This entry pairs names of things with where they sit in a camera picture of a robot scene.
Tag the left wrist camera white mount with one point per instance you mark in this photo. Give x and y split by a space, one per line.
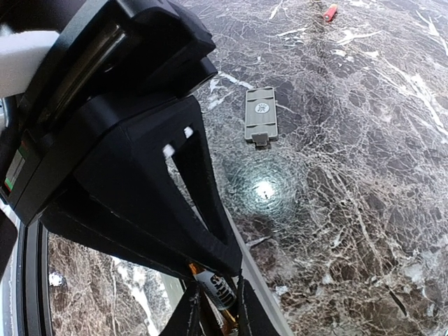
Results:
21 55

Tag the white remote control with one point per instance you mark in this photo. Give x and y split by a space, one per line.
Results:
211 321

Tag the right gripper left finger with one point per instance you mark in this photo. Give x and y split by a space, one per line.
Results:
185 320

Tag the brown battery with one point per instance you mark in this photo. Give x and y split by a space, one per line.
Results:
219 291

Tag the grey battery cover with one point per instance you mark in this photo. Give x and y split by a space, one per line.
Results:
261 125

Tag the red battery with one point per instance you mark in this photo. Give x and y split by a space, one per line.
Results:
330 12

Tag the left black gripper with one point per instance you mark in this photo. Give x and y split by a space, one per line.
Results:
108 49

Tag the black front rail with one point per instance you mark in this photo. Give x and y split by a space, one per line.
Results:
32 284

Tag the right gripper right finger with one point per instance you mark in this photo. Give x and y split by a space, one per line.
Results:
252 318

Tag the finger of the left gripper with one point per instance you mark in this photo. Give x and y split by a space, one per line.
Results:
146 193

